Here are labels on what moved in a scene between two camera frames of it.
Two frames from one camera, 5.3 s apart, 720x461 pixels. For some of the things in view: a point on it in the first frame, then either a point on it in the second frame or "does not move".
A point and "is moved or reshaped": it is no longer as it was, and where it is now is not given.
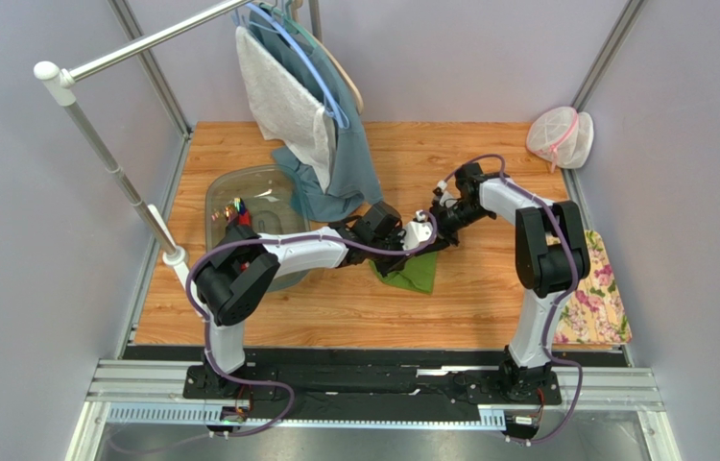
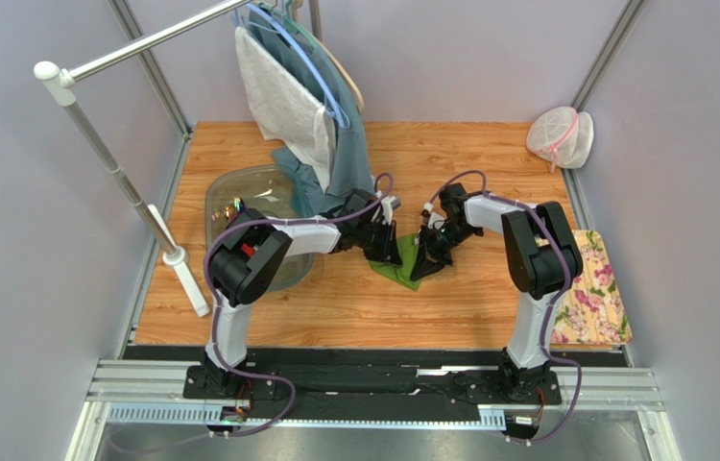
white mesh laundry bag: [562, 136] does not move
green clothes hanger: [289, 25] does not move
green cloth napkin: [418, 273] is moved or reshaped
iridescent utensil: [230, 209] does not move
